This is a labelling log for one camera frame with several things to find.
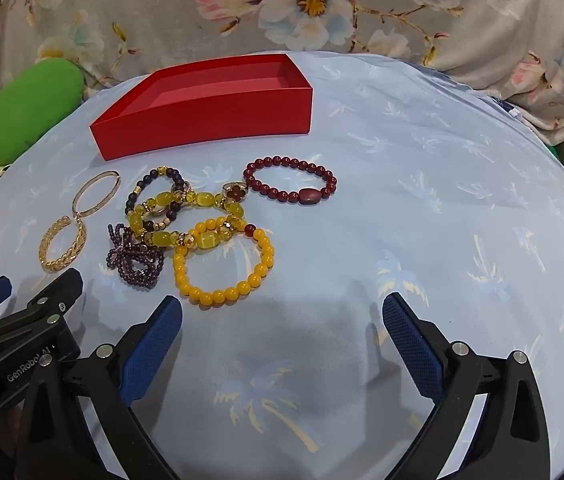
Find orange-yellow bead bracelet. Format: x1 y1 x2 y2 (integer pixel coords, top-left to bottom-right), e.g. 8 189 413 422
173 216 275 306

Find gold ring with clover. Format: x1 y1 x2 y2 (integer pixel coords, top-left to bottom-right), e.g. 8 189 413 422
222 181 247 206

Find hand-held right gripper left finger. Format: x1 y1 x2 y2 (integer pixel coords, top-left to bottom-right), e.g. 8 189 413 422
14 296 183 480

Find red cardboard box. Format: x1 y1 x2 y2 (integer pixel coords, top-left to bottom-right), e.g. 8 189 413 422
89 53 313 162

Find dark red bead bracelet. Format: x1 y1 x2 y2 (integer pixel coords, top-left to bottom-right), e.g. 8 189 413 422
243 156 337 207

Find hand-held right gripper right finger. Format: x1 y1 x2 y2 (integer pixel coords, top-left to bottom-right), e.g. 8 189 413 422
382 292 552 480

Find green plush pillow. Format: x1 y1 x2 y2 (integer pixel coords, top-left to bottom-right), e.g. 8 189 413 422
0 57 85 166

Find purple garnet bead bracelet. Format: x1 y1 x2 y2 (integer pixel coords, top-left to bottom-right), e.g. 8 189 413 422
107 224 165 290

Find light blue palm-print sheet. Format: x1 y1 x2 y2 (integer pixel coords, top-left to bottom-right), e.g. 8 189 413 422
0 50 564 480

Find grey floral blanket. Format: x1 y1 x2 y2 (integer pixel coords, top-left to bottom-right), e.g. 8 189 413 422
0 0 564 186

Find dark bead bracelet gold charms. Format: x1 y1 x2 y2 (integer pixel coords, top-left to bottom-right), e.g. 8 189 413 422
126 166 193 226

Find thin gold bangle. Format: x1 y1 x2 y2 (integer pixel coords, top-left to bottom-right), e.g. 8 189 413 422
72 170 122 218

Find yellow cat-eye bead bracelet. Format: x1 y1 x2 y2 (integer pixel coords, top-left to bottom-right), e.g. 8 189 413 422
127 190 247 251

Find braided gold bangle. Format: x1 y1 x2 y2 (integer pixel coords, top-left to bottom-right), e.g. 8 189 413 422
38 215 87 273

